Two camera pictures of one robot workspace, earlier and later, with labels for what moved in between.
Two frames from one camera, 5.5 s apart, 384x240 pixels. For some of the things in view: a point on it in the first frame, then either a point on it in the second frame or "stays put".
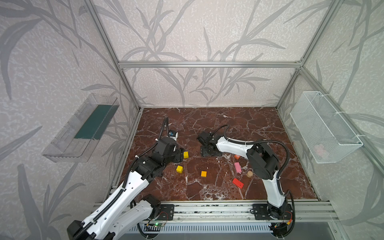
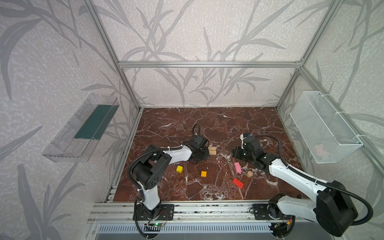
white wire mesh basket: [327, 135] stays put
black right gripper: [207, 149] → [241, 153]
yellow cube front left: [179, 169] stays put
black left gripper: [177, 153] → [198, 154]
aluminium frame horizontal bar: [212, 64] stays put
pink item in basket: [321, 150] stays put
